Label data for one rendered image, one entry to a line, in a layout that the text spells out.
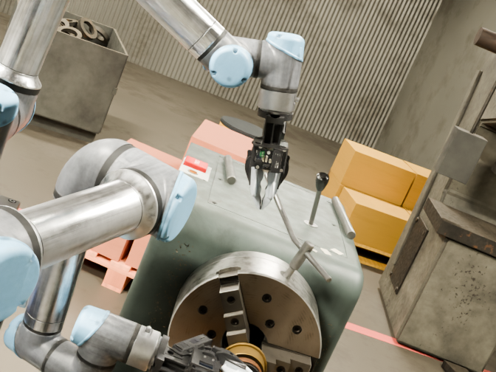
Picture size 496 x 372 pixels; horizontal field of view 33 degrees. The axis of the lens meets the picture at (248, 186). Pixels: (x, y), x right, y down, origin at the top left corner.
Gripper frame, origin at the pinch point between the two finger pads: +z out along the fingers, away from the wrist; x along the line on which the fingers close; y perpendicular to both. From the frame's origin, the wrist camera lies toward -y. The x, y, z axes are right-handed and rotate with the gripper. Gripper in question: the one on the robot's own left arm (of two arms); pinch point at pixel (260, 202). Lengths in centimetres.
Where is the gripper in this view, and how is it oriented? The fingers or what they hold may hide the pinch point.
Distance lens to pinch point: 173.1
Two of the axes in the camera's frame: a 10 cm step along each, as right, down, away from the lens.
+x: 9.9, 1.4, 0.1
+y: -0.3, 2.7, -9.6
